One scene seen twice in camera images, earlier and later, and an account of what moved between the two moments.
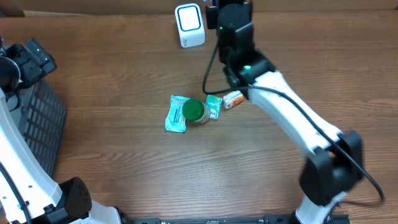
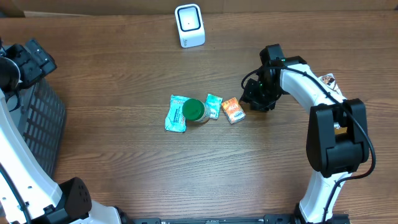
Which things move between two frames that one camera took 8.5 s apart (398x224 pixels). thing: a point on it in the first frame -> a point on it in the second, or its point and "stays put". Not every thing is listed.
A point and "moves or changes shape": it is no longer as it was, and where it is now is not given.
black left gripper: (34, 59) stays put
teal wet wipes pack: (175, 119) stays put
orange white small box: (231, 99) moves or changes shape
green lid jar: (194, 110) stays put
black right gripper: (211, 18) -> (251, 98)
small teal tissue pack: (213, 105) stays put
